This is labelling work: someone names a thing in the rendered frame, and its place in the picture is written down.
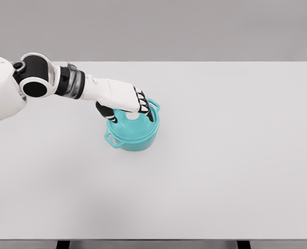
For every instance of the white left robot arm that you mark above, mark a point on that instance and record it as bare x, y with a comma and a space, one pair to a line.
34, 83

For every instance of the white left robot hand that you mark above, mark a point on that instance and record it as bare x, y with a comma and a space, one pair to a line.
119, 94

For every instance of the teal pot lid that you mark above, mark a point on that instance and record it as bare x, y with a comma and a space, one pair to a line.
132, 125

